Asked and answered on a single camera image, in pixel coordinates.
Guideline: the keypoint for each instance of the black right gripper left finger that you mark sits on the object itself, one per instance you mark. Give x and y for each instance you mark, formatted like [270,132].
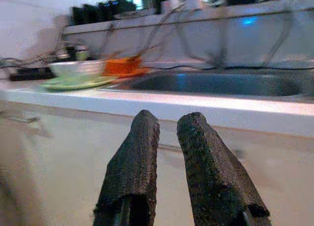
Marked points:
[132,167]

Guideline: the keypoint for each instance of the orange bowl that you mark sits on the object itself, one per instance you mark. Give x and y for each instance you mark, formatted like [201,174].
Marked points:
[122,62]

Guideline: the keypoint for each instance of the black power strip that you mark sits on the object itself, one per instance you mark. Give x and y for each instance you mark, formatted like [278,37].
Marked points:
[32,74]

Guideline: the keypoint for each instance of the light green plate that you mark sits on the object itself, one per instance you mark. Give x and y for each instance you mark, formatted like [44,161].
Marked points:
[73,84]

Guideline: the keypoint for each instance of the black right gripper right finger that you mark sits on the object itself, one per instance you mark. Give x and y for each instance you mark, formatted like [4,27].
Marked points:
[211,172]

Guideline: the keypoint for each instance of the stainless steel sink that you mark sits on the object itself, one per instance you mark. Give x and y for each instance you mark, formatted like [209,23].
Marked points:
[220,86]

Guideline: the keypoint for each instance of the orange plate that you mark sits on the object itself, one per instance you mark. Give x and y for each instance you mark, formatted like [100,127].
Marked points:
[127,72]

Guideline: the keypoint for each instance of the white bowl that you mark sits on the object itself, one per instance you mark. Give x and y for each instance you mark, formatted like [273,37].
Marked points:
[76,68]

